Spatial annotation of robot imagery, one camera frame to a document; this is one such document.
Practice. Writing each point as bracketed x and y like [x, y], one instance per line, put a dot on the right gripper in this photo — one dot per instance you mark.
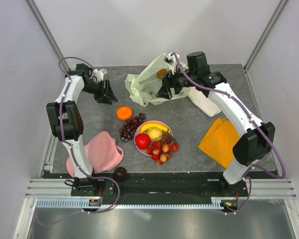
[169, 81]

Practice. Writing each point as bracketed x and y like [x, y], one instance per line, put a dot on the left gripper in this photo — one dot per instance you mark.
[106, 95]

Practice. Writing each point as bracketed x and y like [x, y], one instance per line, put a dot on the translucent green plastic bag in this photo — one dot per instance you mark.
[144, 86]

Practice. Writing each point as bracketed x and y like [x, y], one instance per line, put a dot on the orange fake fruit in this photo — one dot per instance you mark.
[124, 113]

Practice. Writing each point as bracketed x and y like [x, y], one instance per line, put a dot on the dark grape bunch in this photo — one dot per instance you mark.
[127, 131]

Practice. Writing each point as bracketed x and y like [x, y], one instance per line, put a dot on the yellow fake banana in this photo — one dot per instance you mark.
[147, 126]

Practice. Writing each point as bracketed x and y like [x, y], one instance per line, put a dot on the yellow fake pear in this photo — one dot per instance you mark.
[155, 134]

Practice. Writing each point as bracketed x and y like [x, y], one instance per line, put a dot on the red fake apple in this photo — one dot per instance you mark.
[142, 141]

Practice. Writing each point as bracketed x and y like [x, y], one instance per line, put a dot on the red strawberry bunch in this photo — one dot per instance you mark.
[160, 151]

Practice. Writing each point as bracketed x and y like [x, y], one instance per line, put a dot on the dark purple fake plum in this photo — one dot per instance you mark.
[120, 174]

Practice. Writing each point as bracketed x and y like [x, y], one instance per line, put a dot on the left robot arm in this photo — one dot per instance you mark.
[67, 125]

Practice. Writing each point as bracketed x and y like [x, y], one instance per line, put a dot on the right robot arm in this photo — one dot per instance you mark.
[255, 136]

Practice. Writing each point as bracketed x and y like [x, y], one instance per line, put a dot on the brown fake kiwi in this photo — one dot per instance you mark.
[161, 73]

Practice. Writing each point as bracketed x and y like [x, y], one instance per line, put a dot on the white folded towel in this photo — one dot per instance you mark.
[203, 103]

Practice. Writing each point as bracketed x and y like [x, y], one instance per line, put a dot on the pink plate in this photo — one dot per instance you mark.
[139, 129]

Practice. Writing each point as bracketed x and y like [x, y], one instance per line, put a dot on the pink baseball cap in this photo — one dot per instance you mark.
[99, 155]

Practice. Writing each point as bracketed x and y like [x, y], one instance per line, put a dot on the orange folded cloth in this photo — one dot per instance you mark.
[219, 141]

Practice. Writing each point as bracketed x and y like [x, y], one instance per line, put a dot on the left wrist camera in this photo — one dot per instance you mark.
[98, 75]

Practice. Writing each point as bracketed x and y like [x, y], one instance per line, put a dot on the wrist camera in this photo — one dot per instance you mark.
[98, 75]
[172, 59]

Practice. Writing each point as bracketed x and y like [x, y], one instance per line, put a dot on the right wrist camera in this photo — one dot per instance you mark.
[172, 59]

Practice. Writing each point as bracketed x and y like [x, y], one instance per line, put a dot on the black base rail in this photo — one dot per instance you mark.
[202, 184]

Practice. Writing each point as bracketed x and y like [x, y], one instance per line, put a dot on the white cable duct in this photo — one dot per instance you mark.
[67, 203]

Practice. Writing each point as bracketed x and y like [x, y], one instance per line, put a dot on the left aluminium frame post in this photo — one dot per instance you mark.
[44, 28]

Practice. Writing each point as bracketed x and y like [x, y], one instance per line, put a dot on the aluminium frame post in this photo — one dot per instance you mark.
[44, 28]
[265, 33]

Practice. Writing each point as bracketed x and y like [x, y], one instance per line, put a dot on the right aluminium frame post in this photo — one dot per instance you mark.
[265, 33]

